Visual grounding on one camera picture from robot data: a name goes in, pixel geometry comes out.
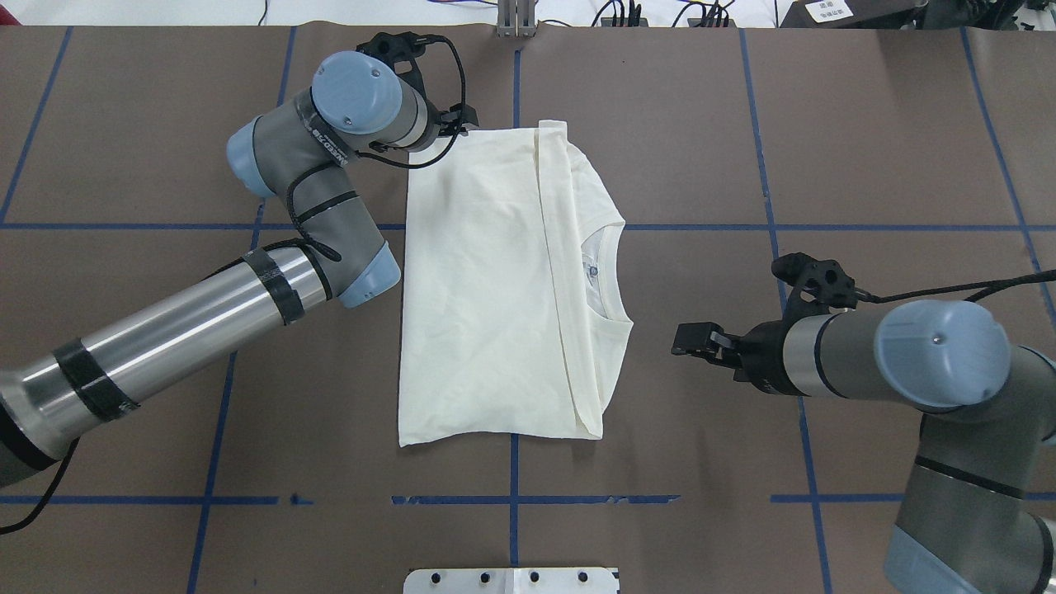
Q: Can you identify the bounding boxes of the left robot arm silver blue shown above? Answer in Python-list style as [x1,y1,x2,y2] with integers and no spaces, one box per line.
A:
[1,33,479,488]

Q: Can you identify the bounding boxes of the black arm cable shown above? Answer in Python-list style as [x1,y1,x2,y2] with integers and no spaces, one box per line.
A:
[280,35,468,265]

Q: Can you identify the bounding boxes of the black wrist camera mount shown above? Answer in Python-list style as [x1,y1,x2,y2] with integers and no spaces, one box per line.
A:
[771,252,867,323]
[356,31,438,97]

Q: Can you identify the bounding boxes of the white central support column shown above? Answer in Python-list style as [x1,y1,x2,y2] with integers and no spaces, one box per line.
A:
[403,567,621,593]

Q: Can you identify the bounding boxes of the aluminium frame post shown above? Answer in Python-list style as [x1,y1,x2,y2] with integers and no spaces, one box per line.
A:
[495,0,538,39]

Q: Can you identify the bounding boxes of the cream long-sleeve cat shirt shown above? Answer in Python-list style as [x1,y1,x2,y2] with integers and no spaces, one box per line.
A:
[398,120,634,447]

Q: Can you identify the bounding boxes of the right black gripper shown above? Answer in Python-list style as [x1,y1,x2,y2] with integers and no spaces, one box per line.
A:
[671,321,797,396]

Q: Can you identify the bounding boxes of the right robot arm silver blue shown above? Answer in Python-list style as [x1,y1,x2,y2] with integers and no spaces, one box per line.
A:
[672,299,1055,593]

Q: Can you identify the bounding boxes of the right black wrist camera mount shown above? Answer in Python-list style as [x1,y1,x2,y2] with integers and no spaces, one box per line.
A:
[771,252,867,323]

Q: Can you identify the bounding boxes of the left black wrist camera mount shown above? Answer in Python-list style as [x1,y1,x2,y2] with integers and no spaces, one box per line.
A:
[356,31,438,97]

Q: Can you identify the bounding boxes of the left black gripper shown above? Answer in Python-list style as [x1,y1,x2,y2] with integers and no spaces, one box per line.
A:
[420,99,479,151]

